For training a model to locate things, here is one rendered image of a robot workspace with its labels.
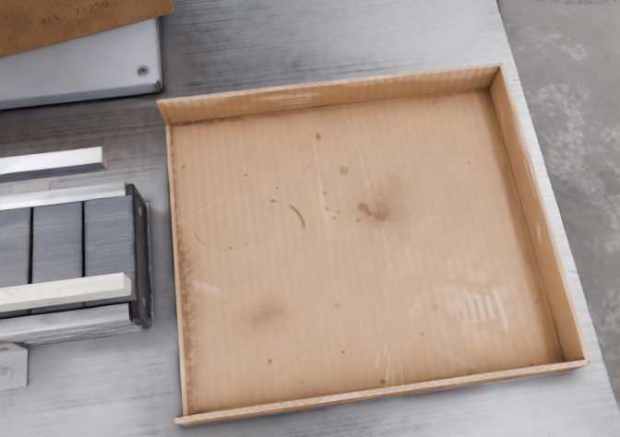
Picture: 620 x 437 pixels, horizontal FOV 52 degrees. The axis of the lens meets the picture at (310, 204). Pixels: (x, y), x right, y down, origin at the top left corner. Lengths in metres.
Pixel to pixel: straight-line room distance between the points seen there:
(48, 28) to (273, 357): 0.34
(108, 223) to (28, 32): 0.20
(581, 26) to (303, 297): 1.43
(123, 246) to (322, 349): 0.17
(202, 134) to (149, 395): 0.22
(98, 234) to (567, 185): 1.24
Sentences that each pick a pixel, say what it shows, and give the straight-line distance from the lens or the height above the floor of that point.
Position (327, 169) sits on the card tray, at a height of 0.83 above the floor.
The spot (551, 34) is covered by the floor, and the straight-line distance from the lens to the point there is 1.78.
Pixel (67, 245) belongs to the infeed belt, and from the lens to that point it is 0.50.
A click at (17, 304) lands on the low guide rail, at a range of 0.47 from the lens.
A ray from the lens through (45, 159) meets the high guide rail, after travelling 0.44.
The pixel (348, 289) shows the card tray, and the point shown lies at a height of 0.83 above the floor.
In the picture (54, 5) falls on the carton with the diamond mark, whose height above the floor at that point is 0.90.
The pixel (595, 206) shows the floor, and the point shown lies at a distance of 1.58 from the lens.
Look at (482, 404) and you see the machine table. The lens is 0.52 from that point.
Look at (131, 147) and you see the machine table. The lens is 0.58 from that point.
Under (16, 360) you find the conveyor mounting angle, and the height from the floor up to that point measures 0.83.
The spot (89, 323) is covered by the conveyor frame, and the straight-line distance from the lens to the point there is 0.49.
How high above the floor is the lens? 1.33
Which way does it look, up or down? 69 degrees down
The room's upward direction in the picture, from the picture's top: 2 degrees clockwise
